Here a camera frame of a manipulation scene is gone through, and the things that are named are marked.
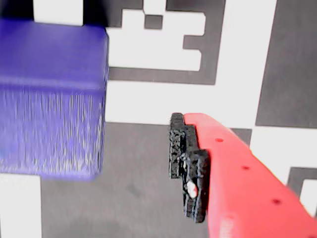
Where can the blue cube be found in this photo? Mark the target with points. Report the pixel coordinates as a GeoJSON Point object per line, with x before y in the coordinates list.
{"type": "Point", "coordinates": [49, 86]}

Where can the black white marker checkerboard mat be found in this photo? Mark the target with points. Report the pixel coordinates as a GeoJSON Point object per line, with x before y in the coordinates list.
{"type": "Point", "coordinates": [153, 99]}

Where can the red-orange gripper finger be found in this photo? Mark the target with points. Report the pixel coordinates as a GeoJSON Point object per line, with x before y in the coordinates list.
{"type": "Point", "coordinates": [247, 193]}

